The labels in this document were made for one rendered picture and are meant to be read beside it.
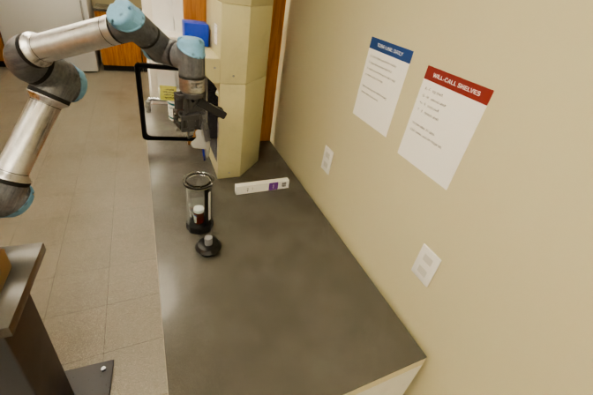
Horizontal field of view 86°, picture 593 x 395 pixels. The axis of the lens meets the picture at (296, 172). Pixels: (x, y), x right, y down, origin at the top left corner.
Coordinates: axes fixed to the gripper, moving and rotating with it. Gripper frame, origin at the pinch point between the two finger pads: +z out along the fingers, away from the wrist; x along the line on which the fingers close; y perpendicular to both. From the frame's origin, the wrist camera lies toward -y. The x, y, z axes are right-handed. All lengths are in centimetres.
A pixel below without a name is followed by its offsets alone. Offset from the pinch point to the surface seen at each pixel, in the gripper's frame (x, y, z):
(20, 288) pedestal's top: 1, 56, 35
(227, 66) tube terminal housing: -26.1, -23.5, -19.7
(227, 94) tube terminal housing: -26.1, -23.9, -7.9
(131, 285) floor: -66, 18, 129
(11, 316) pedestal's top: 10, 58, 35
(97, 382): -15, 47, 127
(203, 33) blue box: -48, -23, -28
